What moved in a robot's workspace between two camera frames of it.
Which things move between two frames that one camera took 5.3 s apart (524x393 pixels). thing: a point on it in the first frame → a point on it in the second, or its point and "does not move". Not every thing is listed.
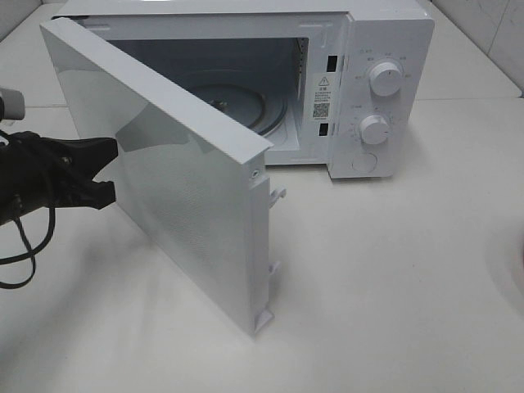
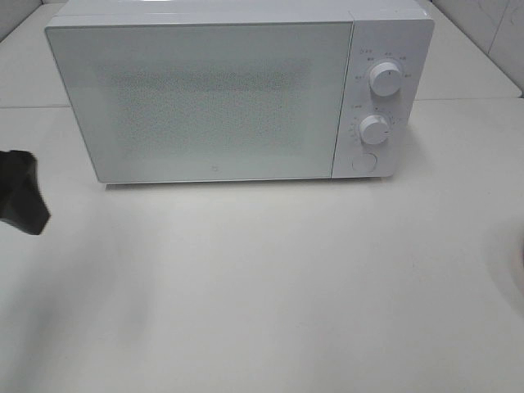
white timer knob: (373, 129) does not move
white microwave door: (190, 175) → (210, 100)
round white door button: (364, 162) does not move
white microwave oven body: (342, 85) does not move
